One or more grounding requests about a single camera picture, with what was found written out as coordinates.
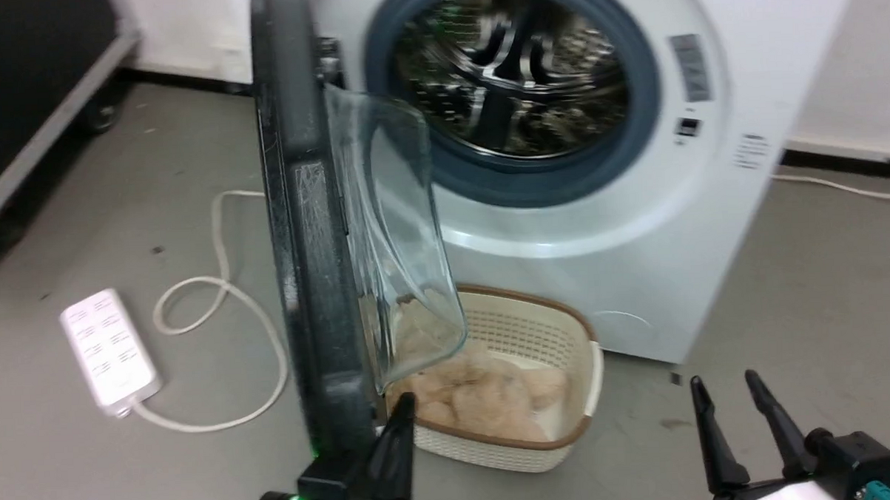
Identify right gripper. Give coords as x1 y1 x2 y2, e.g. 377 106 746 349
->
688 365 890 500

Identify thin white floor cable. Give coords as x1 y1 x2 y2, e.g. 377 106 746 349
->
771 169 890 211

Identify white power strip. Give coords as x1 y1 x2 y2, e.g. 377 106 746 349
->
58 287 163 421

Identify dark washer door with glass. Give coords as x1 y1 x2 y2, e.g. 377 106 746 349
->
249 0 473 464

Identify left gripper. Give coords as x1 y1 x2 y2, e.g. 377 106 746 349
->
244 391 420 500

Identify steel washer drum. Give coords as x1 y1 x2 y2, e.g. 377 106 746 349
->
391 0 629 165

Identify black wheeled cart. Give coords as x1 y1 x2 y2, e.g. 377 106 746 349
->
0 0 149 249

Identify grey-blue rubber door gasket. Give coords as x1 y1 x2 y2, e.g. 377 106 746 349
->
363 0 666 213

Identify grey label sticker on washer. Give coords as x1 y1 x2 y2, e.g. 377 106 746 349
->
670 33 713 104

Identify black caster wheel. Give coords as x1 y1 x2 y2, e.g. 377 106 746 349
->
76 80 127 136

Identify cream laundry basket brown rim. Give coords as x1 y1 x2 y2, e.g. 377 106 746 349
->
376 280 609 479

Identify white front-load washing machine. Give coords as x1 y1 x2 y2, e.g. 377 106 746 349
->
311 0 876 378

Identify white power strip cable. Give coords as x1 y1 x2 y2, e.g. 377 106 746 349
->
124 188 294 436

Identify beige fluffy plush item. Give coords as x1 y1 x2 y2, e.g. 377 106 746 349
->
385 333 576 450

